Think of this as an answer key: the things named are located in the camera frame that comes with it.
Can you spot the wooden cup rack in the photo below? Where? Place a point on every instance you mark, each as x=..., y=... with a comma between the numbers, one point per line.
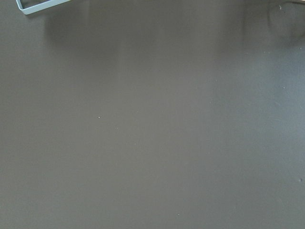
x=28, y=7

